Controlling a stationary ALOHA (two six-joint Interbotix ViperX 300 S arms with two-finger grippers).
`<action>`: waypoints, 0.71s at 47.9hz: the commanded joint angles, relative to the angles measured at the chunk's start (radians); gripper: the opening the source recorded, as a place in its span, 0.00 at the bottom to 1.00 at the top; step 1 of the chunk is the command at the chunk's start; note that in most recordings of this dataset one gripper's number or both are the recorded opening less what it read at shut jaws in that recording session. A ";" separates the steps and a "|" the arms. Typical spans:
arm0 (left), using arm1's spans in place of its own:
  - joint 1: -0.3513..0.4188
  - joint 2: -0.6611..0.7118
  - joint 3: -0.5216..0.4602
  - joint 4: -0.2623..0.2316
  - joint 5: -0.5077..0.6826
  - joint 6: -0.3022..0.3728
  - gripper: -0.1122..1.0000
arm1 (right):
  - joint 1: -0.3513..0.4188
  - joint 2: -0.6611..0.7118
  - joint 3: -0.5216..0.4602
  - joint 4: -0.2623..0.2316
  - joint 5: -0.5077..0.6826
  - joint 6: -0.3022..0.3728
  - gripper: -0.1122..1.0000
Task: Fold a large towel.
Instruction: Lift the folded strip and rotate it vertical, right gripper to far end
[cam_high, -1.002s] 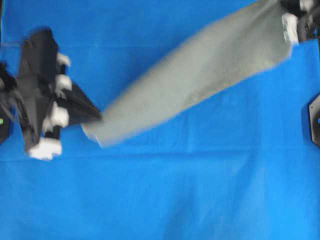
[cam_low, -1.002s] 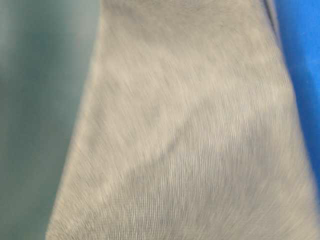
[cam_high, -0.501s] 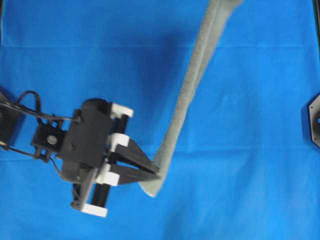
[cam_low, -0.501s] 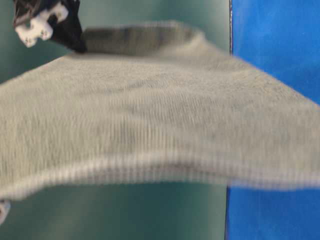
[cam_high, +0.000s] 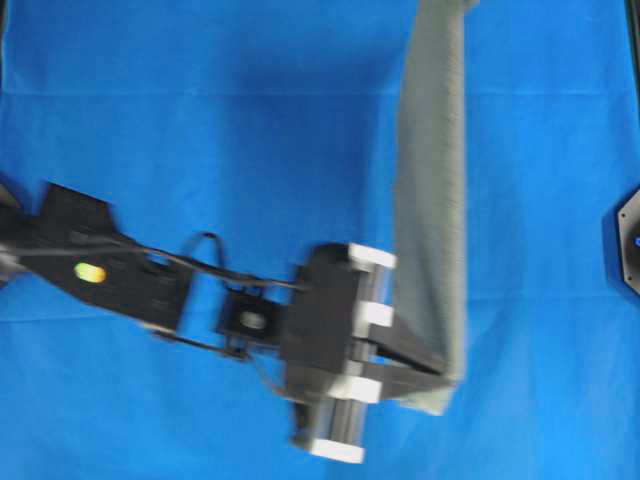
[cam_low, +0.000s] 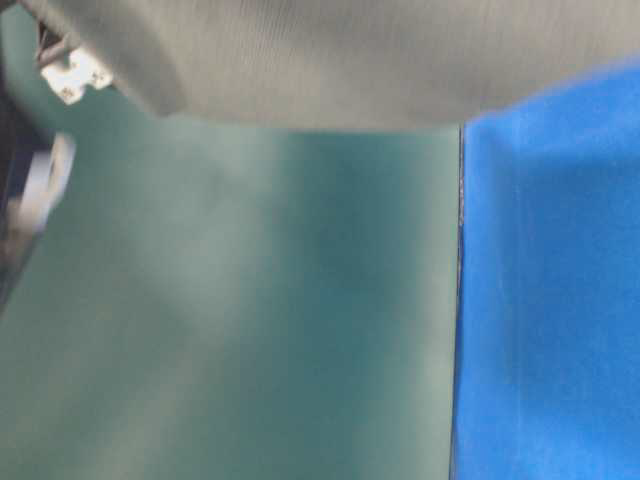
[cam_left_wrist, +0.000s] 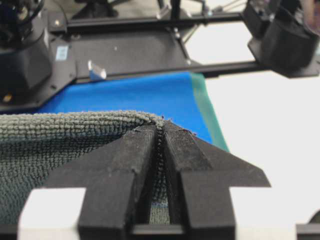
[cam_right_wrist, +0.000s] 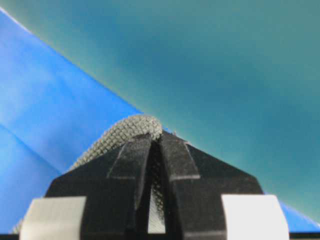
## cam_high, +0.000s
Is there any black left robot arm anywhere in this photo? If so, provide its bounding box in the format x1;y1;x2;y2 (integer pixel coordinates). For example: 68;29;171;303
1;184;455;463

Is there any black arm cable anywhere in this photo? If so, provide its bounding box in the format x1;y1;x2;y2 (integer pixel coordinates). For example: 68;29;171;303
64;230;311;294

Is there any blue table cloth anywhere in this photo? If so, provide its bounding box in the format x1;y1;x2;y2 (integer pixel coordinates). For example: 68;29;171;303
1;1;639;479

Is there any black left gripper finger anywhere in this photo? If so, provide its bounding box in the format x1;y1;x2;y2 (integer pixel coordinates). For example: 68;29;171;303
362;362;455;401
368;314;444;375

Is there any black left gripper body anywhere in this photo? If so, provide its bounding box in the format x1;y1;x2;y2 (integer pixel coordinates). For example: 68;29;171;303
279;243;396;463

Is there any large grey towel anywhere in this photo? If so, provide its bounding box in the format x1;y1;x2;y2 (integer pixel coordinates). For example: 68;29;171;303
393;1;475;415

